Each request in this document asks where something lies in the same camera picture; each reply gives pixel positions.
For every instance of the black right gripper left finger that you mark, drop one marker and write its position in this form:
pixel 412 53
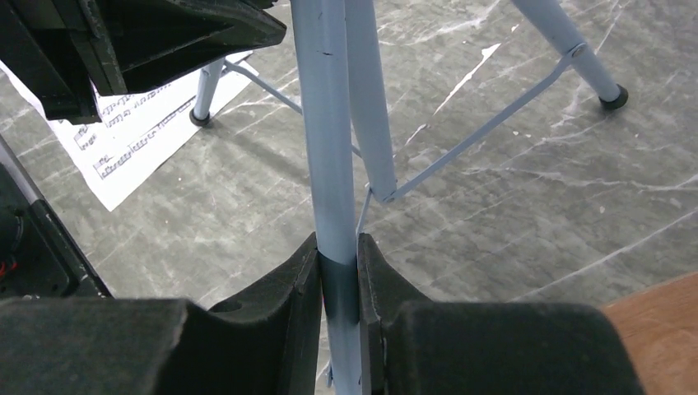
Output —
pixel 262 340

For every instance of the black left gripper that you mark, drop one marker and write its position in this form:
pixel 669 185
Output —
pixel 133 46

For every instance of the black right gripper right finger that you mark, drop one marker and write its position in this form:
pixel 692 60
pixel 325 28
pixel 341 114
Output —
pixel 411 344

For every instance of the sheet music page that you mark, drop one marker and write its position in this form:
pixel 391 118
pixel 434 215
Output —
pixel 137 134

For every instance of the light blue music stand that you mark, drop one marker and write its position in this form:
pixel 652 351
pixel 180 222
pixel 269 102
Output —
pixel 344 111

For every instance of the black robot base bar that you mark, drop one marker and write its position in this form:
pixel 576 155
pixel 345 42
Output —
pixel 39 257

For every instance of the wooden board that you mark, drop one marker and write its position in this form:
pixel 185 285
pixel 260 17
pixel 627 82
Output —
pixel 658 327

